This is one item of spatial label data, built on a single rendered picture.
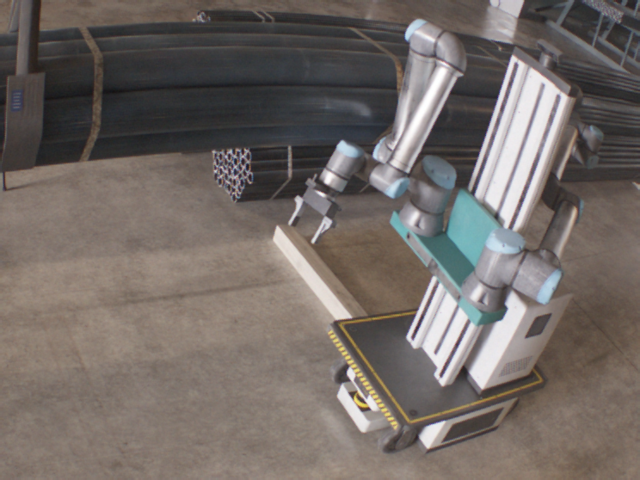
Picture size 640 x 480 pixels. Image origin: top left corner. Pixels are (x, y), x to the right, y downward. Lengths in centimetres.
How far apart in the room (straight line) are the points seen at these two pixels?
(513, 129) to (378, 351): 115
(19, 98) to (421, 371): 207
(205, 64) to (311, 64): 45
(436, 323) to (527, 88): 116
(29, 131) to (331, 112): 122
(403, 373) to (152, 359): 111
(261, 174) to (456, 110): 145
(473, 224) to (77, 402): 180
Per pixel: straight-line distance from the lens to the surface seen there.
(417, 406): 311
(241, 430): 319
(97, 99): 249
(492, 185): 297
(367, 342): 332
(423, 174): 294
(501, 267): 265
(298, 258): 413
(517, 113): 286
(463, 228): 300
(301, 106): 282
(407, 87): 284
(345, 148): 264
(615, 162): 714
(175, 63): 260
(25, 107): 242
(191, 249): 412
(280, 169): 441
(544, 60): 269
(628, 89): 798
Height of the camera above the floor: 236
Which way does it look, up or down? 32 degrees down
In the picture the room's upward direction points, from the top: 17 degrees clockwise
